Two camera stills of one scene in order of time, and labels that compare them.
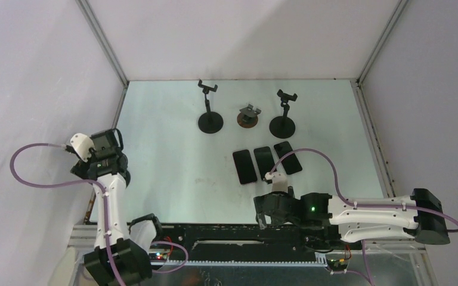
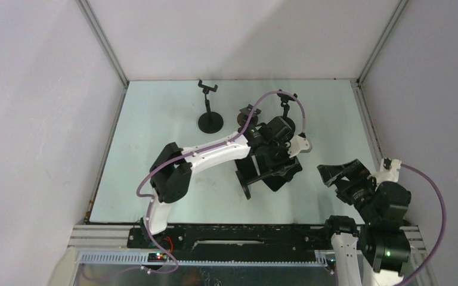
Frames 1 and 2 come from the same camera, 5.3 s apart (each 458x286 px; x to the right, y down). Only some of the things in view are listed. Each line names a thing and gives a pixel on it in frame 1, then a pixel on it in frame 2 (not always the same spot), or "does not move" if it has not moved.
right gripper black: [260, 218] -> [355, 170]
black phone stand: [211, 122] does not move
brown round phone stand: [248, 117] does not move
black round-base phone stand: [284, 127] does not move
